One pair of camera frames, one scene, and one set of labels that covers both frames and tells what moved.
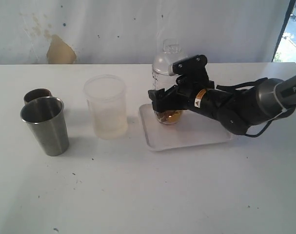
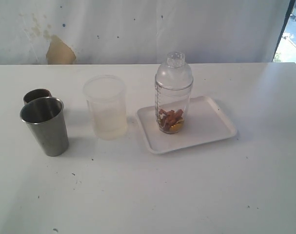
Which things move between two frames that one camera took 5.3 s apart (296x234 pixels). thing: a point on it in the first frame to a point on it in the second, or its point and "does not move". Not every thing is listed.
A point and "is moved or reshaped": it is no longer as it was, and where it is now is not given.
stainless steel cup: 46,116 does not move
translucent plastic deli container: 106,95 does not move
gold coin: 173,118 to 176,127
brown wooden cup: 36,93 does not move
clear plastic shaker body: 160,81 is moved or reshaped
